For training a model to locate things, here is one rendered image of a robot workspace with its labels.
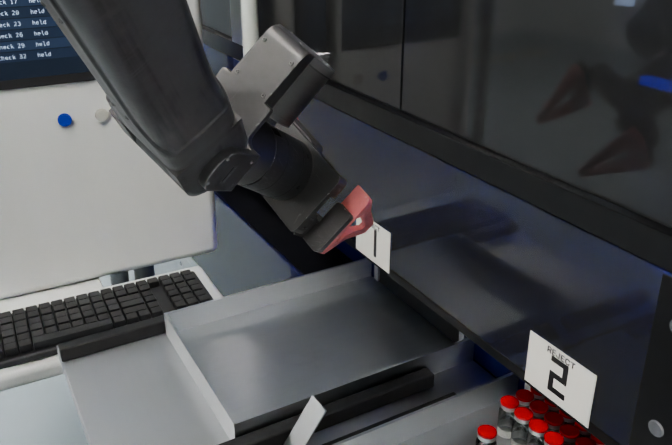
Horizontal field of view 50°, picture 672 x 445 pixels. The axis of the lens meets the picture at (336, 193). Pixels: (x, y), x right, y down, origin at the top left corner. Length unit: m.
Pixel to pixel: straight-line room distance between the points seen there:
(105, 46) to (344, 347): 0.73
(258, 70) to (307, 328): 0.57
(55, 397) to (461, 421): 1.77
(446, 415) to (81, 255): 0.75
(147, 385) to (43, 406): 1.51
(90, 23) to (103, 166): 0.99
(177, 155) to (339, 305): 0.68
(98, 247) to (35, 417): 1.14
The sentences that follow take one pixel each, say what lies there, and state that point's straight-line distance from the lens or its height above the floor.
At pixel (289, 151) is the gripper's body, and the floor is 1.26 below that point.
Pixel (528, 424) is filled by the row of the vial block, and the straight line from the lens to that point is 0.85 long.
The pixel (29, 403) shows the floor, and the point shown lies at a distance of 2.49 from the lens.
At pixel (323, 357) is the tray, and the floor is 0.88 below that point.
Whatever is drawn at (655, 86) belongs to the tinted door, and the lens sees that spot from 0.61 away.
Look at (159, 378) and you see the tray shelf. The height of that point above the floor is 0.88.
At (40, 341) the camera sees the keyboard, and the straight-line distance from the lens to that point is 1.19.
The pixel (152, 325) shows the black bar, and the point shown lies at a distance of 1.04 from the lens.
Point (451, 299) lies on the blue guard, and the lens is 0.85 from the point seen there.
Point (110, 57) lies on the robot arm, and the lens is 0.34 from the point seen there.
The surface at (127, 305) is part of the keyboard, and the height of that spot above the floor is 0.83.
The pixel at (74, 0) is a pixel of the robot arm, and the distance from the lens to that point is 0.31.
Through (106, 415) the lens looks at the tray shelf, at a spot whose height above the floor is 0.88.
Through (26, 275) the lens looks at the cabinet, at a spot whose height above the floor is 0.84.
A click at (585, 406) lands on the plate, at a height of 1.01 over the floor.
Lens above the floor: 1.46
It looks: 23 degrees down
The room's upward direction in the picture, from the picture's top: straight up
